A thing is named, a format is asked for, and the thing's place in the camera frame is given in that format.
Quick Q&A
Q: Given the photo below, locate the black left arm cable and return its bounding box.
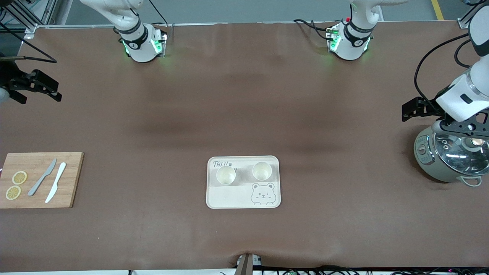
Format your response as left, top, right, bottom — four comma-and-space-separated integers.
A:
414, 34, 471, 112
454, 38, 478, 70

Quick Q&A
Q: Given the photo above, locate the brown table cover sheet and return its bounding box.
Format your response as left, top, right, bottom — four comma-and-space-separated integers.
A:
0, 21, 489, 272

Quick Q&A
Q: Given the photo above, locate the white plastic knife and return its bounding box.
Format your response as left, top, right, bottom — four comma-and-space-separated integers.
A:
45, 162, 67, 204

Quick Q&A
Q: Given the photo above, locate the aluminium frame corner post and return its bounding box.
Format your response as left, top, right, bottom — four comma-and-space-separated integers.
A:
0, 0, 58, 39
458, 0, 483, 29

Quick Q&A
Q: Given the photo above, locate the bamboo cutting board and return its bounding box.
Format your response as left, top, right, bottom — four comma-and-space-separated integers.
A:
0, 152, 84, 209

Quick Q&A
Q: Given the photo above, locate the black arm base cable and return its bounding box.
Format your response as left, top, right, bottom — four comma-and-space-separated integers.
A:
147, 0, 169, 27
293, 18, 334, 41

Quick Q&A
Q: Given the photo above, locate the glass pot lid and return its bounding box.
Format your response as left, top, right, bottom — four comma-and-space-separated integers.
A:
434, 132, 489, 177

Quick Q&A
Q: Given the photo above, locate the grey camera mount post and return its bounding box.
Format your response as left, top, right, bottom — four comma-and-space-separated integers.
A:
236, 253, 262, 275

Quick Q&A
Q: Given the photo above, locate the cream tray with bear print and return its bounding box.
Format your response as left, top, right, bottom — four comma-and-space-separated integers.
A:
206, 155, 281, 209

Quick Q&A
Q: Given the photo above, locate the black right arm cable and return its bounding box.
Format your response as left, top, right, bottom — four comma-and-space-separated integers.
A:
0, 21, 58, 64

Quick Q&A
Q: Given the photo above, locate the grey-green electric cooking pot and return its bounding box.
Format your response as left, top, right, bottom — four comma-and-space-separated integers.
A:
414, 124, 489, 188

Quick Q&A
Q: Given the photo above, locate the grey plastic knife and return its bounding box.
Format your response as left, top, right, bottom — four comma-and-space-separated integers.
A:
28, 159, 57, 197

